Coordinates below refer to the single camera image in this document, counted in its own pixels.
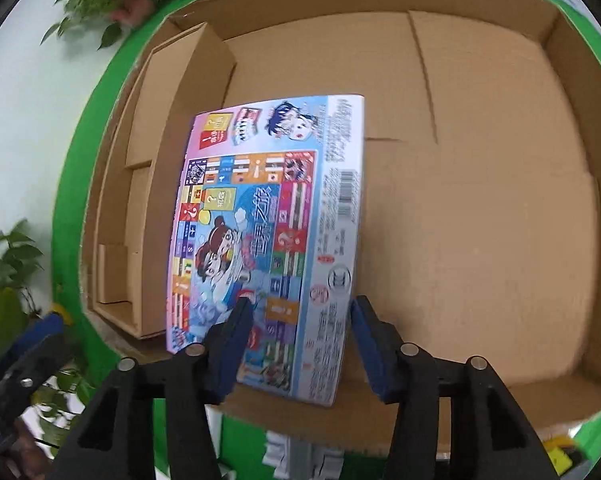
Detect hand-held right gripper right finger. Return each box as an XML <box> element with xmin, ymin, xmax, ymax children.
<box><xmin>349</xmin><ymin>295</ymin><xmax>557</xmax><ymax>480</ymax></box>

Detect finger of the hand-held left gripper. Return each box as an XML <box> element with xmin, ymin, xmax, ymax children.
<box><xmin>0</xmin><ymin>312</ymin><xmax>66</xmax><ymax>427</ymax></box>

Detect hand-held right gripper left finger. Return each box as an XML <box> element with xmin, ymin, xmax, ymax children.
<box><xmin>43</xmin><ymin>296</ymin><xmax>255</xmax><ymax>480</ymax></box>

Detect colourful board game box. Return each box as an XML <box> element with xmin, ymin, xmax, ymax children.
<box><xmin>164</xmin><ymin>93</ymin><xmax>366</xmax><ymax>407</ymax></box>

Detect brown cardboard box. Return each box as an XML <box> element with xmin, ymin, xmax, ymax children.
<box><xmin>78</xmin><ymin>0</ymin><xmax>601</xmax><ymax>454</ymax></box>

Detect green leafy plant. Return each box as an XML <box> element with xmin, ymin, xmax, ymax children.
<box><xmin>0</xmin><ymin>219</ymin><xmax>97</xmax><ymax>457</ymax></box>

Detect white ribbed object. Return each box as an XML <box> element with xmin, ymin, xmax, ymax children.
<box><xmin>259</xmin><ymin>432</ymin><xmax>347</xmax><ymax>480</ymax></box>

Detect green tablecloth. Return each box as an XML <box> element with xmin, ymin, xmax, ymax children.
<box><xmin>50</xmin><ymin>0</ymin><xmax>601</xmax><ymax>480</ymax></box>

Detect yellow object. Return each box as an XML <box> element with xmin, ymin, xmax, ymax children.
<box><xmin>540</xmin><ymin>437</ymin><xmax>587</xmax><ymax>477</ymax></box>

